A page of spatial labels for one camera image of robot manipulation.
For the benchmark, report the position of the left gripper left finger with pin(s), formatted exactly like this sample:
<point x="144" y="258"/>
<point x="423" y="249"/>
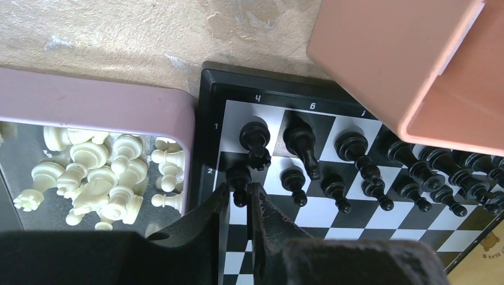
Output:
<point x="188" y="251"/>

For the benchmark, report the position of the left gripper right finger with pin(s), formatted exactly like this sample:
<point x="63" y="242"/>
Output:
<point x="284" y="253"/>

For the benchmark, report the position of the black chess piece eleventh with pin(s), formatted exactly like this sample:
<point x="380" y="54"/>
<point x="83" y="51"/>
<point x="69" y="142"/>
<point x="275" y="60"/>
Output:
<point x="293" y="180"/>

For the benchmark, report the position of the black chess piece fifteenth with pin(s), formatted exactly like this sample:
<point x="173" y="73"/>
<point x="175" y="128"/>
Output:
<point x="238" y="178"/>

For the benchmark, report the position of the black chess piece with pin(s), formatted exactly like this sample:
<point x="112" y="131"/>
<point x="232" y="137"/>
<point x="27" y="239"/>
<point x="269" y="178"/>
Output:
<point x="444" y="195"/>
<point x="472" y="188"/>
<point x="482" y="163"/>
<point x="376" y="189"/>
<point x="495" y="205"/>
<point x="333" y="187"/>
<point x="398" y="151"/>
<point x="408" y="188"/>

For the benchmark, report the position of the black chess piece fourteenth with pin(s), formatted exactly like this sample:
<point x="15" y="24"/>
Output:
<point x="300" y="140"/>

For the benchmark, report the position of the black chess piece twelfth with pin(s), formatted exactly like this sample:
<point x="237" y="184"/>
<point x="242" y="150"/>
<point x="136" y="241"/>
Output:
<point x="254" y="137"/>

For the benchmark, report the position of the black chess piece thirteenth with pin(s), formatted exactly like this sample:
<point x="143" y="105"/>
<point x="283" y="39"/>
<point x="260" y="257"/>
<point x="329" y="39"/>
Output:
<point x="352" y="146"/>

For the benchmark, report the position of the black white chess board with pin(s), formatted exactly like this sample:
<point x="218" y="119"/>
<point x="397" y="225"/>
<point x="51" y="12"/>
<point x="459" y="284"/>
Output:
<point x="337" y="172"/>

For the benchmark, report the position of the pile of white chess pieces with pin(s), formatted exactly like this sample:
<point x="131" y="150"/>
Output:
<point x="109" y="174"/>

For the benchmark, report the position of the silver metal tin tray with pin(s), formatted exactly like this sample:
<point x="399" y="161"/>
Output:
<point x="30" y="101"/>

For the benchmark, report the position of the peach plastic desk organizer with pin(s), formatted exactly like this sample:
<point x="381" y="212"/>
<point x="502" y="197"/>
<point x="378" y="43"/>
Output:
<point x="431" y="71"/>

